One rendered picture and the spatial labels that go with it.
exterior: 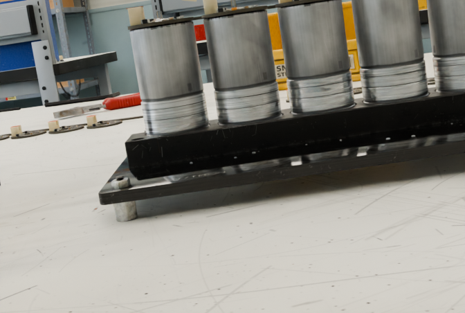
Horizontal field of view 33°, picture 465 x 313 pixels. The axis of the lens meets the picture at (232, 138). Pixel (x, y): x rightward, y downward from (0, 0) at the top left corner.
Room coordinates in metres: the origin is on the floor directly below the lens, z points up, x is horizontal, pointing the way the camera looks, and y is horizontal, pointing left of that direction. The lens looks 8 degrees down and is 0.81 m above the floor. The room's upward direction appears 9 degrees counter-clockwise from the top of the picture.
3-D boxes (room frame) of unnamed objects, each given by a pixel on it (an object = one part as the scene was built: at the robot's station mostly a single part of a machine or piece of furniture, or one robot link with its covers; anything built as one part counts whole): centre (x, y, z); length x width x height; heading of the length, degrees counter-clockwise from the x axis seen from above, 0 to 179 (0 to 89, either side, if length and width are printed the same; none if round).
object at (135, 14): (0.30, 0.03, 0.82); 0.01 x 0.01 x 0.01; 89
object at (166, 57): (0.30, 0.02, 0.79); 0.02 x 0.02 x 0.05
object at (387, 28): (0.30, -0.06, 0.79); 0.02 x 0.02 x 0.05
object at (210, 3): (0.30, 0.00, 0.82); 0.01 x 0.01 x 0.01; 89
